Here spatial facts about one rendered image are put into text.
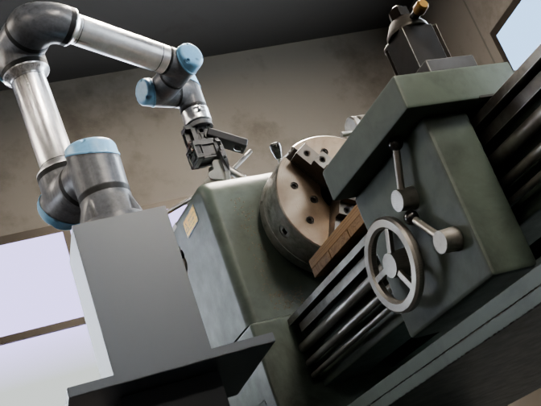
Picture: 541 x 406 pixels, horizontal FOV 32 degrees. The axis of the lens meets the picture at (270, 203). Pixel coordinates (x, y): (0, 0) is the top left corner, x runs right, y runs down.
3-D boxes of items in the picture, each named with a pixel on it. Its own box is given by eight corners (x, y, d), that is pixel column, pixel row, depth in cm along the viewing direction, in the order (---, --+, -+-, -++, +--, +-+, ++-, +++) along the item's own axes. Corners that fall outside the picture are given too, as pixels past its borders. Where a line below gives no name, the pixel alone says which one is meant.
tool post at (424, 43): (404, 96, 171) (384, 51, 175) (438, 92, 174) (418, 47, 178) (423, 72, 165) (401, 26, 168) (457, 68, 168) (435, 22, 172)
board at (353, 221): (314, 278, 200) (307, 260, 202) (452, 247, 215) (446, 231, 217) (370, 214, 175) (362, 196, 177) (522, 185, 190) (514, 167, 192)
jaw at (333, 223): (343, 212, 223) (340, 257, 217) (324, 207, 222) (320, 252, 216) (361, 190, 214) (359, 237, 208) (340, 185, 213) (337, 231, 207)
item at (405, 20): (381, 51, 174) (375, 37, 175) (417, 47, 178) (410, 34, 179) (399, 24, 167) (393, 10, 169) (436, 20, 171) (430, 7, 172)
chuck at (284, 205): (274, 271, 217) (254, 151, 231) (397, 268, 228) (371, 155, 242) (287, 254, 210) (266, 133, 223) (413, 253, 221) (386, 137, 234)
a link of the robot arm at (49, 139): (69, 208, 209) (-1, 8, 226) (42, 239, 219) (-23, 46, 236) (116, 204, 217) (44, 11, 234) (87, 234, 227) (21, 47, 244)
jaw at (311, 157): (319, 196, 223) (279, 165, 224) (330, 184, 226) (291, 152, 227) (336, 174, 214) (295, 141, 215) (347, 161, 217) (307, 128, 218)
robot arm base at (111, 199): (83, 227, 196) (71, 185, 200) (80, 255, 209) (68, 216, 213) (153, 212, 201) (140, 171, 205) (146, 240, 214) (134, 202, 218)
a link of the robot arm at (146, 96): (150, 64, 247) (183, 67, 254) (130, 88, 254) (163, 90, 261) (158, 89, 244) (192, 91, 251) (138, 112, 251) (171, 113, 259)
